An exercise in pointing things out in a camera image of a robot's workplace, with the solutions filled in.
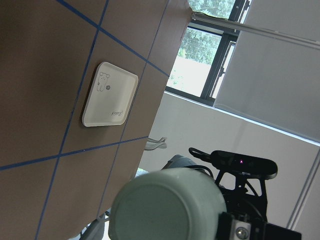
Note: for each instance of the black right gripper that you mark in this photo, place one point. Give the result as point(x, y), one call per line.
point(245, 217)

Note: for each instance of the pale green cup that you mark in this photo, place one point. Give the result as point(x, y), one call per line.
point(170, 204)

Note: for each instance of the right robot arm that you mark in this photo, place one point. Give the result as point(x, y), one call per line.
point(228, 180)

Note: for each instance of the cream rabbit tray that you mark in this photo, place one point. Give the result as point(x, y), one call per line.
point(110, 96)

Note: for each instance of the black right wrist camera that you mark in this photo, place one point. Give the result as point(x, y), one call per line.
point(236, 164)

